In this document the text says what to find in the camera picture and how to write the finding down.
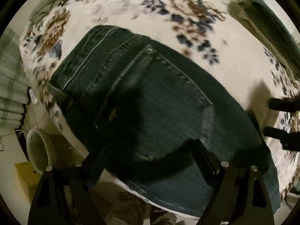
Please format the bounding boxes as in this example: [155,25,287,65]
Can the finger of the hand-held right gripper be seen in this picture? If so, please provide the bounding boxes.
[268,98,300,112]
[263,126,300,152]

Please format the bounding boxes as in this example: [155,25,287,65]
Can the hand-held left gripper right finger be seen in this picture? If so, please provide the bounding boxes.
[187,139,275,225]

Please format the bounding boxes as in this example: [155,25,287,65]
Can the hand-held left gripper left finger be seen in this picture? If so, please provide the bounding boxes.
[28,142,113,225]

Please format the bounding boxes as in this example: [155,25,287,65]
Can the dark blue denim pants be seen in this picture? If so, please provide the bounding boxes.
[47,25,282,218]

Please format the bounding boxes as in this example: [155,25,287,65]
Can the white bucket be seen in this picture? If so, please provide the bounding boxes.
[26,128,79,174]

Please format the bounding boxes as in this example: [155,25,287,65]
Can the yellow box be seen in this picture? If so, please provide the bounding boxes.
[15,161,45,203]

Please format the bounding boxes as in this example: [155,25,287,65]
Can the person's camouflage trouser leg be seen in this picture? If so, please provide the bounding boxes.
[103,192,177,225]

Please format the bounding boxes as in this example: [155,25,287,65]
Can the white floral blanket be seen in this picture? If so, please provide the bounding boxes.
[20,0,300,202]

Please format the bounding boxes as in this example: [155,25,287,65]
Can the dark green cloth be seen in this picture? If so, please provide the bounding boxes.
[228,0,300,75]

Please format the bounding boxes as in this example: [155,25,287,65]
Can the green striped cloth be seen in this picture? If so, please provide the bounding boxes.
[0,28,33,137]

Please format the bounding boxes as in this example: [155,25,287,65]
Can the light green pillow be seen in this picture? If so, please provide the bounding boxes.
[30,0,79,25]

